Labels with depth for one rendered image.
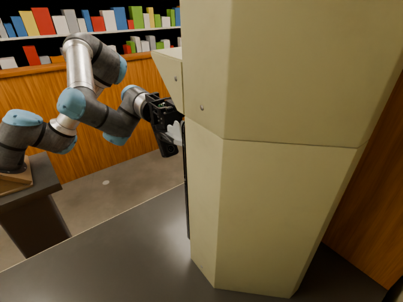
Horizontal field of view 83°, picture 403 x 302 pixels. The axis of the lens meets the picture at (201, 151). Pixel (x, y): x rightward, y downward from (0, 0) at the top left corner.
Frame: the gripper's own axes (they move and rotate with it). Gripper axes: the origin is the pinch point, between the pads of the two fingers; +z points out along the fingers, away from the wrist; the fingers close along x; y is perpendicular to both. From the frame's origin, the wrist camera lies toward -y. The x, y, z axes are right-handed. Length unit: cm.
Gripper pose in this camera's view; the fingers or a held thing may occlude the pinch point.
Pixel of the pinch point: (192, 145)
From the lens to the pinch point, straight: 53.1
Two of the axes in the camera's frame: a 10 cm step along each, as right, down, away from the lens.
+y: 0.0, -8.3, -5.5
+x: 8.0, -3.3, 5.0
